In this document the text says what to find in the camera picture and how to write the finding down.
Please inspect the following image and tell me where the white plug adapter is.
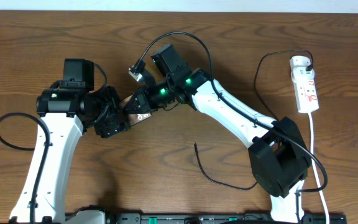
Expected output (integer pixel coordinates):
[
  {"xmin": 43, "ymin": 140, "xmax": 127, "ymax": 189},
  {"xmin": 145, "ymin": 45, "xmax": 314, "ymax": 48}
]
[{"xmin": 290, "ymin": 55, "xmax": 311, "ymax": 70}]

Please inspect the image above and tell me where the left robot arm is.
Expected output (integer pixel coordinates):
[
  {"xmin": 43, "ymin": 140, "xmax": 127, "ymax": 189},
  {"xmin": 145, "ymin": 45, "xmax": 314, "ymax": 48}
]
[{"xmin": 9, "ymin": 58, "xmax": 130, "ymax": 223}]

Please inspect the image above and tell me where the gold Galaxy smartphone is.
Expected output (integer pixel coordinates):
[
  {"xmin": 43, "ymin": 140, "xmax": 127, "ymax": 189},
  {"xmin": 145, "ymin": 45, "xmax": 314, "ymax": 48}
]
[{"xmin": 119, "ymin": 96, "xmax": 152, "ymax": 126}]

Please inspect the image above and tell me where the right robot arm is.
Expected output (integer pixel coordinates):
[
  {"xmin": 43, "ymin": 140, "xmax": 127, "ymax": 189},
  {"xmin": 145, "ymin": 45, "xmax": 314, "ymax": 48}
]
[{"xmin": 124, "ymin": 44, "xmax": 313, "ymax": 223}]

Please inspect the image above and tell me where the white power strip cord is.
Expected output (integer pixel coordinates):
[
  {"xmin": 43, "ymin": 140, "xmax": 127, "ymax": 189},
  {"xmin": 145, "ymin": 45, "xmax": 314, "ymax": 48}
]
[{"xmin": 308, "ymin": 112, "xmax": 331, "ymax": 224}]

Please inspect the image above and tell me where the black camera cable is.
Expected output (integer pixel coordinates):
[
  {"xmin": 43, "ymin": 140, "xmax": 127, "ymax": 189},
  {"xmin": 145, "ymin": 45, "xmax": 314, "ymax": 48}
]
[
  {"xmin": 134, "ymin": 31, "xmax": 328, "ymax": 224},
  {"xmin": 0, "ymin": 63, "xmax": 108, "ymax": 224}
]

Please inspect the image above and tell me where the black right camera cable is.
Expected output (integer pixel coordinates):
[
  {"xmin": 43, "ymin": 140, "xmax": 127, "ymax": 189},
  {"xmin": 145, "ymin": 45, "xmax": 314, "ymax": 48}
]
[{"xmin": 134, "ymin": 31, "xmax": 328, "ymax": 224}]

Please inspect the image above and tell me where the white power strip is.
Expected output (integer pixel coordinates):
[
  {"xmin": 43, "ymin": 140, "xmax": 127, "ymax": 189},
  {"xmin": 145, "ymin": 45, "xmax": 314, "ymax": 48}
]
[{"xmin": 291, "ymin": 67, "xmax": 319, "ymax": 114}]

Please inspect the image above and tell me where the black left camera cable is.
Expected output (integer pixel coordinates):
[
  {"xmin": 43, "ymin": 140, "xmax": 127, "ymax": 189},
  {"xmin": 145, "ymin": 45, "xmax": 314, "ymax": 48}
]
[{"xmin": 0, "ymin": 63, "xmax": 108, "ymax": 224}]

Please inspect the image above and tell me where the black charging cable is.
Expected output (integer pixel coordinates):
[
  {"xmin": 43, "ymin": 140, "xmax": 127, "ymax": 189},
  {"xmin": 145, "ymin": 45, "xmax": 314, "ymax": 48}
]
[{"xmin": 193, "ymin": 49, "xmax": 314, "ymax": 191}]

